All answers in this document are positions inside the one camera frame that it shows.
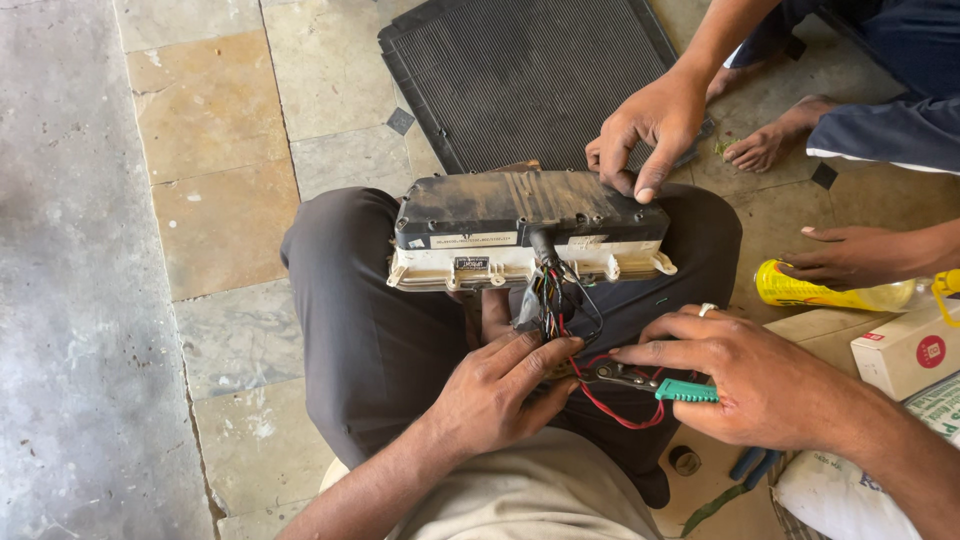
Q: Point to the green flat strip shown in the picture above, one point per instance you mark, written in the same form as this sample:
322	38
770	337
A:
712	508

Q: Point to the black finned radiator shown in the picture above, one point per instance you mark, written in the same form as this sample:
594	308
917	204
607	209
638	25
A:
525	75

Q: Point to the person's right hand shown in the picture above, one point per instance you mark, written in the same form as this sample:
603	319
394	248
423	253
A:
757	382

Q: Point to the yellow-labelled plastic oil bottle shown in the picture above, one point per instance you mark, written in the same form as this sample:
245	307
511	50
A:
817	291

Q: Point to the person's dark grey trousers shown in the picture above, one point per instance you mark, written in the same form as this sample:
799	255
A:
375	337

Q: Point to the person's left hand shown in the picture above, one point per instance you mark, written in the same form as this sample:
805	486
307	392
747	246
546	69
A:
487	405

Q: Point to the person's beige shirt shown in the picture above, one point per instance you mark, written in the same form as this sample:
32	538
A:
532	495

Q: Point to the dusty car instrument cluster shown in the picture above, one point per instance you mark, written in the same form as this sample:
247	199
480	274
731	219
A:
495	217

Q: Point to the black tape roll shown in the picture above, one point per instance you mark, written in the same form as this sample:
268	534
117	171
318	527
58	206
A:
684	460

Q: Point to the white printed sack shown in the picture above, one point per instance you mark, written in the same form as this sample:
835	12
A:
840	495

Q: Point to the white carton box red label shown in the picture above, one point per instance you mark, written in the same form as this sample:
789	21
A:
911	349

